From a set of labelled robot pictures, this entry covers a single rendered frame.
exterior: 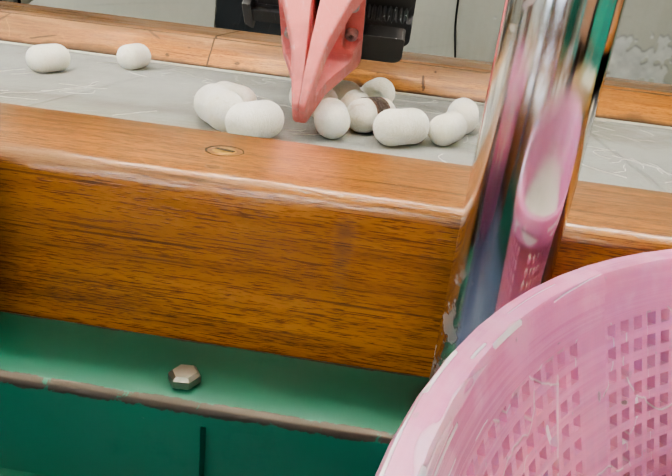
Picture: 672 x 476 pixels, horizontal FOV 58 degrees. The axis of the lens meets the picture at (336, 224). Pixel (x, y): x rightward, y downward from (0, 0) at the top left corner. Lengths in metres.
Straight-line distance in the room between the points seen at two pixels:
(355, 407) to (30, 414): 0.09
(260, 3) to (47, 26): 0.26
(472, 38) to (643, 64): 0.61
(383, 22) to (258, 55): 0.19
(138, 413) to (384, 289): 0.07
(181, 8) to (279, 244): 2.43
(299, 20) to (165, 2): 2.30
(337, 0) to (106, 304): 0.20
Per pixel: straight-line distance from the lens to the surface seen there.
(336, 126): 0.32
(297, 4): 0.32
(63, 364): 0.18
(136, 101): 0.38
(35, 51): 0.45
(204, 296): 0.18
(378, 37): 0.37
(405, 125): 0.32
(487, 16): 2.39
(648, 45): 2.49
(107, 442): 0.18
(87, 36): 0.58
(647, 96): 0.57
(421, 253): 0.16
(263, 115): 0.30
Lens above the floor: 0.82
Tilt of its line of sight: 21 degrees down
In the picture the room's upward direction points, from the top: 7 degrees clockwise
